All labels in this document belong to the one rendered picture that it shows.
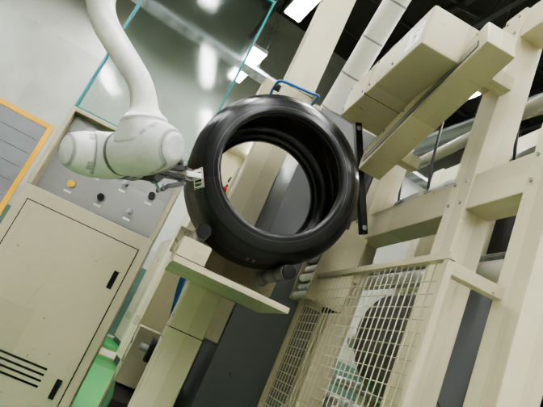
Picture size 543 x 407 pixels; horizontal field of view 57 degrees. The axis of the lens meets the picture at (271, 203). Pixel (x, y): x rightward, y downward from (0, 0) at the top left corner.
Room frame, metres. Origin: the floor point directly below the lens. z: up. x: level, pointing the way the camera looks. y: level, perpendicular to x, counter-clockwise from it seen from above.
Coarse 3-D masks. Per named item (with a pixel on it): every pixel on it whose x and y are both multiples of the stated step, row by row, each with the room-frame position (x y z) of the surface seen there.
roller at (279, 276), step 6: (270, 270) 1.62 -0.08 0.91; (276, 270) 1.53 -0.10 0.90; (282, 270) 1.47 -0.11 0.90; (288, 270) 1.47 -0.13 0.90; (294, 270) 1.47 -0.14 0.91; (258, 276) 1.76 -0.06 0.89; (264, 276) 1.67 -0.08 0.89; (270, 276) 1.60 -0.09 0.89; (276, 276) 1.53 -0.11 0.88; (282, 276) 1.48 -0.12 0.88; (288, 276) 1.47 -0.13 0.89; (294, 276) 1.48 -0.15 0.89; (258, 282) 1.79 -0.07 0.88; (264, 282) 1.71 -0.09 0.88; (270, 282) 1.66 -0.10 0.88
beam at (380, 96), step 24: (432, 24) 1.23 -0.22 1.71; (456, 24) 1.24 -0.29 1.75; (432, 48) 1.24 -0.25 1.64; (456, 48) 1.25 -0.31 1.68; (384, 72) 1.47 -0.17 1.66; (408, 72) 1.38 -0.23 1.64; (432, 72) 1.33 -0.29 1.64; (360, 96) 1.64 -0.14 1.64; (384, 96) 1.57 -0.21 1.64; (408, 96) 1.51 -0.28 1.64; (360, 120) 1.79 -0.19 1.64; (384, 120) 1.72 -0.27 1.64
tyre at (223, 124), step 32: (256, 96) 1.45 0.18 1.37; (288, 96) 1.47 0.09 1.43; (224, 128) 1.41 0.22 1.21; (256, 128) 1.68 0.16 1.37; (288, 128) 1.68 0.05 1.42; (320, 128) 1.45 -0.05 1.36; (192, 160) 1.44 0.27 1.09; (320, 160) 1.71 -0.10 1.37; (352, 160) 1.48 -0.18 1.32; (192, 192) 1.46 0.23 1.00; (224, 192) 1.42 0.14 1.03; (320, 192) 1.74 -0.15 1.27; (352, 192) 1.48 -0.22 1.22; (224, 224) 1.44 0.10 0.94; (320, 224) 1.47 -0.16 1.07; (224, 256) 1.64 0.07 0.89; (256, 256) 1.48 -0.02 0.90; (288, 256) 1.48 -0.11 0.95
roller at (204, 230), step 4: (200, 224) 1.43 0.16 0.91; (204, 224) 1.42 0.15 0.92; (196, 228) 1.43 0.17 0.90; (200, 228) 1.42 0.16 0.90; (204, 228) 1.42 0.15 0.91; (208, 228) 1.43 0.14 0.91; (192, 232) 1.54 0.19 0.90; (196, 232) 1.43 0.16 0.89; (200, 232) 1.42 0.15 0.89; (204, 232) 1.43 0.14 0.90; (208, 232) 1.43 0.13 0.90; (192, 236) 1.51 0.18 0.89; (196, 236) 1.44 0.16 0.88; (200, 236) 1.42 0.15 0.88; (204, 236) 1.43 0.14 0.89; (208, 236) 1.43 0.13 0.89; (196, 240) 1.49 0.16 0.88; (200, 240) 1.47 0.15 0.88; (204, 240) 1.49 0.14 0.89
